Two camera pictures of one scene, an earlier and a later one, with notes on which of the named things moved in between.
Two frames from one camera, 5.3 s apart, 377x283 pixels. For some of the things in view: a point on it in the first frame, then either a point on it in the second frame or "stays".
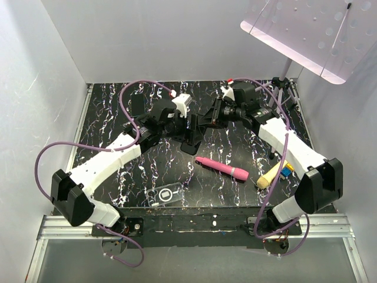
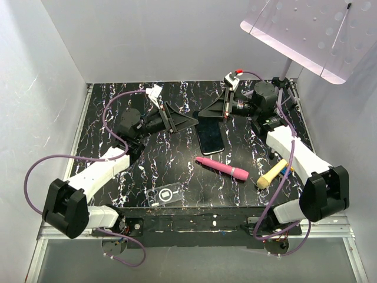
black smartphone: [195, 137] to [210, 134]
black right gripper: [214, 114] to [217, 108]
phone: [137, 104] stays
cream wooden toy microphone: [267, 178] stays
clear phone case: [165, 194] stays
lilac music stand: [331, 38] stays
